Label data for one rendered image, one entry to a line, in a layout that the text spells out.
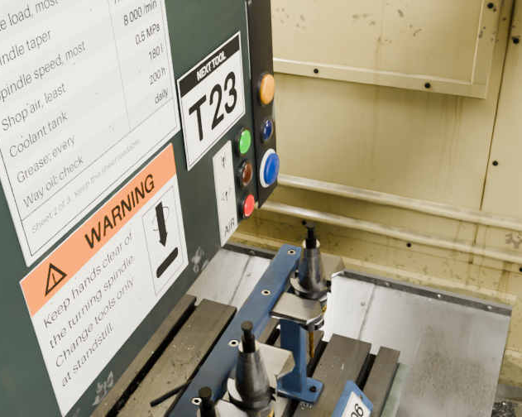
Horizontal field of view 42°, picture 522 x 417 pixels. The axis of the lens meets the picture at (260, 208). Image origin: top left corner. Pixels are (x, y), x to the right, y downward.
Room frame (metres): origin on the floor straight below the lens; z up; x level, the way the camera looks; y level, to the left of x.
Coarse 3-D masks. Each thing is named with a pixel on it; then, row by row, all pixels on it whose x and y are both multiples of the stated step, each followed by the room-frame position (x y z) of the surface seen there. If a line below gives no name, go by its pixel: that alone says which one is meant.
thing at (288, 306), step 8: (280, 296) 0.77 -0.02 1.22; (288, 296) 0.77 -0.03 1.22; (296, 296) 0.77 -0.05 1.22; (280, 304) 0.76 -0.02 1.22; (288, 304) 0.76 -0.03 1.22; (296, 304) 0.75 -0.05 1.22; (304, 304) 0.75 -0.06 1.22; (312, 304) 0.75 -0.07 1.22; (272, 312) 0.74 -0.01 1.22; (280, 312) 0.74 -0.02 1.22; (288, 312) 0.74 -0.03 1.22; (296, 312) 0.74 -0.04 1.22; (304, 312) 0.74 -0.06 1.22; (312, 312) 0.74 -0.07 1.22; (320, 312) 0.74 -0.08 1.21; (296, 320) 0.72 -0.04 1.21; (304, 320) 0.72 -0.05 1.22; (312, 320) 0.72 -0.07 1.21
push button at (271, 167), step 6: (270, 156) 0.54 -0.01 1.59; (276, 156) 0.55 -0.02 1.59; (270, 162) 0.54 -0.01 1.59; (276, 162) 0.55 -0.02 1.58; (264, 168) 0.54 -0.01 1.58; (270, 168) 0.54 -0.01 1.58; (276, 168) 0.55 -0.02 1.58; (264, 174) 0.53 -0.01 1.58; (270, 174) 0.54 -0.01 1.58; (276, 174) 0.55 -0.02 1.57; (264, 180) 0.54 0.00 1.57; (270, 180) 0.54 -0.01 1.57
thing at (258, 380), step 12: (240, 348) 0.60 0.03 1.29; (240, 360) 0.59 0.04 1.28; (252, 360) 0.59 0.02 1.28; (240, 372) 0.59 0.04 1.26; (252, 372) 0.58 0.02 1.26; (264, 372) 0.59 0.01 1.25; (240, 384) 0.59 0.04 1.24; (252, 384) 0.58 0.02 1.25; (264, 384) 0.59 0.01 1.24; (252, 396) 0.58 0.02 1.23
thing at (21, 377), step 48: (192, 0) 0.46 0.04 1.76; (240, 0) 0.52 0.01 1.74; (192, 48) 0.45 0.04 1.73; (0, 192) 0.28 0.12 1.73; (192, 192) 0.43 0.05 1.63; (240, 192) 0.50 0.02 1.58; (0, 240) 0.27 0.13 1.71; (192, 240) 0.42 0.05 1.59; (0, 288) 0.26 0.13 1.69; (0, 336) 0.25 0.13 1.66; (144, 336) 0.35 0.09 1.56; (0, 384) 0.24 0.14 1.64; (48, 384) 0.27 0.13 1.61; (96, 384) 0.30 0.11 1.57
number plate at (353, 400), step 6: (354, 396) 0.80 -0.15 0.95; (348, 402) 0.78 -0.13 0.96; (354, 402) 0.79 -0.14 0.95; (360, 402) 0.80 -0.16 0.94; (348, 408) 0.77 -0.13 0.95; (354, 408) 0.78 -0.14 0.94; (360, 408) 0.79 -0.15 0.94; (366, 408) 0.80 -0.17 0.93; (342, 414) 0.76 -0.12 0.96; (348, 414) 0.77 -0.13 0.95; (354, 414) 0.77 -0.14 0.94; (360, 414) 0.78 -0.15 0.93; (366, 414) 0.79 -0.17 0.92
